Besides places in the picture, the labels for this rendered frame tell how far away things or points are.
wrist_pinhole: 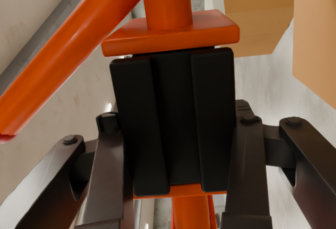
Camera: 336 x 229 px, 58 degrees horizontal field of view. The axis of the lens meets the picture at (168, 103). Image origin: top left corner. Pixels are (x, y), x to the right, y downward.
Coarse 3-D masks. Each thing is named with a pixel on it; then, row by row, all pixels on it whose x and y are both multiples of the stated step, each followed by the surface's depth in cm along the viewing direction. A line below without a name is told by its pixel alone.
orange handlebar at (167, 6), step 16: (144, 0) 14; (160, 0) 13; (176, 0) 13; (160, 16) 13; (176, 16) 13; (176, 208) 18; (192, 208) 17; (208, 208) 18; (176, 224) 18; (192, 224) 17; (208, 224) 18
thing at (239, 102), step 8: (240, 104) 17; (248, 104) 16; (240, 112) 16; (248, 112) 15; (264, 128) 14; (272, 128) 14; (264, 136) 13; (272, 136) 13; (280, 136) 13; (264, 144) 13; (272, 144) 13; (280, 144) 13; (272, 152) 13; (280, 152) 13; (288, 152) 13; (272, 160) 13; (280, 160) 13; (288, 160) 13
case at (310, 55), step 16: (304, 0) 31; (320, 0) 27; (304, 16) 31; (320, 16) 27; (304, 32) 32; (320, 32) 28; (304, 48) 32; (320, 48) 28; (304, 64) 32; (320, 64) 28; (304, 80) 33; (320, 80) 29; (320, 96) 29
